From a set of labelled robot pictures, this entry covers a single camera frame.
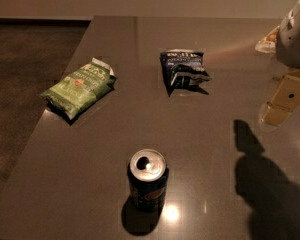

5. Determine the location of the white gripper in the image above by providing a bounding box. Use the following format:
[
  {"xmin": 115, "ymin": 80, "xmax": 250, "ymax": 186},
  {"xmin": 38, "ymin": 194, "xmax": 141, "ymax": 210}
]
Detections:
[{"xmin": 261, "ymin": 0, "xmax": 300, "ymax": 126}]

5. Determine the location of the blue chip bag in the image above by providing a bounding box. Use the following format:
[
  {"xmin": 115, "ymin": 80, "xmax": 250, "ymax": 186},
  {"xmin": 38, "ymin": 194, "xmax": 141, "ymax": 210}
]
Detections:
[{"xmin": 160, "ymin": 49, "xmax": 212, "ymax": 95}]

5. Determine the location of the white snack bag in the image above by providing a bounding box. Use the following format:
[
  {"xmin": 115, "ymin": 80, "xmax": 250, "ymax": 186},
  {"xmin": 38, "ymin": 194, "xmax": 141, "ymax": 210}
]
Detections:
[{"xmin": 255, "ymin": 26, "xmax": 280, "ymax": 54}]

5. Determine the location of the blue pepsi can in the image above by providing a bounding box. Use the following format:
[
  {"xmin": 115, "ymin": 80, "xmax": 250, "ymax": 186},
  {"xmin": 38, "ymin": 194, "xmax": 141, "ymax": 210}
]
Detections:
[{"xmin": 127, "ymin": 149, "xmax": 169, "ymax": 212}]

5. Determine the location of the green chip bag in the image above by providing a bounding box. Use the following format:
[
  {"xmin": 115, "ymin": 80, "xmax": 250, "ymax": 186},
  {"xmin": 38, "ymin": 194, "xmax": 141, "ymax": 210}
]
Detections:
[{"xmin": 40, "ymin": 58, "xmax": 116, "ymax": 120}]

